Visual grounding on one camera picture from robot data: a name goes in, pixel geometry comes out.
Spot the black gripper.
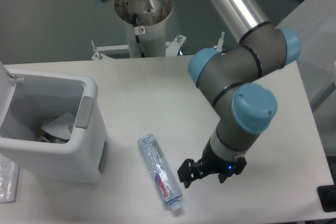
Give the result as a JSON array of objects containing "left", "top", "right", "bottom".
[{"left": 177, "top": 141, "right": 247, "bottom": 188}]

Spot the clear plastic water bottle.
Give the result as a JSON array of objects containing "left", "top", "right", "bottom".
[{"left": 137, "top": 134, "right": 183, "bottom": 213}]

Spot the white plastic wrapper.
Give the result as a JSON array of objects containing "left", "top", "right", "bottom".
[{"left": 41, "top": 112, "right": 75, "bottom": 140}]

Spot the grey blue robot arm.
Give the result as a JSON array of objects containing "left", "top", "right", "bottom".
[{"left": 94, "top": 0, "right": 301, "bottom": 188}]

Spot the trash pile inside can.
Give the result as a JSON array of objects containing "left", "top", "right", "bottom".
[{"left": 36, "top": 133, "right": 69, "bottom": 144}]

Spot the white trash can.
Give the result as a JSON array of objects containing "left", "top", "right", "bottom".
[{"left": 1, "top": 66, "right": 108, "bottom": 184}]

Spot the black device at edge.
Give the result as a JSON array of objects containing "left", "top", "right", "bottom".
[{"left": 317, "top": 185, "right": 335, "bottom": 212}]

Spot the grey cabinet at right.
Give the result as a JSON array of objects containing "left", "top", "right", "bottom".
[{"left": 278, "top": 0, "right": 335, "bottom": 157}]

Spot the paper sheet in sleeve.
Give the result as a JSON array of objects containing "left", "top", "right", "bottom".
[{"left": 1, "top": 154, "right": 19, "bottom": 204}]

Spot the white pedestal base bracket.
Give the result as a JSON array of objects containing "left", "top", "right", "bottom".
[{"left": 90, "top": 31, "right": 226, "bottom": 61}]

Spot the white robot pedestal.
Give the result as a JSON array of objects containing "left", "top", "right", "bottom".
[{"left": 114, "top": 0, "right": 173, "bottom": 54}]

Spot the black cable on pedestal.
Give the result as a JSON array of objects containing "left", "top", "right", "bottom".
[{"left": 132, "top": 13, "right": 146, "bottom": 58}]

